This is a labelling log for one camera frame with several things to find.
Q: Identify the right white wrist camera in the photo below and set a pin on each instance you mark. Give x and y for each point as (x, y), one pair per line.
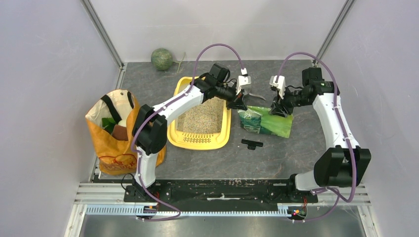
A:
(277, 83)

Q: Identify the green round ball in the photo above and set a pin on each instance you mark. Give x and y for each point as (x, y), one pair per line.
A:
(161, 59)

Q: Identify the grey metal scoop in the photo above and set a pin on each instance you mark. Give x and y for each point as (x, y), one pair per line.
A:
(247, 92)

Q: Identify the yellow litter box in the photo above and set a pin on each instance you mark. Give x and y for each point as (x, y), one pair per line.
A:
(204, 127)

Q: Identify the green litter bag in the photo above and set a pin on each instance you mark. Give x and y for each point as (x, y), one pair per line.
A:
(258, 120)

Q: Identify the orange shopping bag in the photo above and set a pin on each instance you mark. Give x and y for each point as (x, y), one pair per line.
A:
(110, 122)

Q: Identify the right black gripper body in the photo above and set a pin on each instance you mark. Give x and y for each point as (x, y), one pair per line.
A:
(291, 99)

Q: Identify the black bag clip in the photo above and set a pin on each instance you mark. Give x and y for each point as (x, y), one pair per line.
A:
(251, 145)

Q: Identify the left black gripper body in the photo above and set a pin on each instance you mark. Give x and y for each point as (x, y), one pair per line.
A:
(230, 95)

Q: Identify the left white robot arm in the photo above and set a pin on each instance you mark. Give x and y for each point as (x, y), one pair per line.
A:
(151, 125)

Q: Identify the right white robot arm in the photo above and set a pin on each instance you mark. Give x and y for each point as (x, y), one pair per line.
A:
(344, 162)

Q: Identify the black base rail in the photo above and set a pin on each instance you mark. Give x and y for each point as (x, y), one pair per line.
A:
(218, 195)

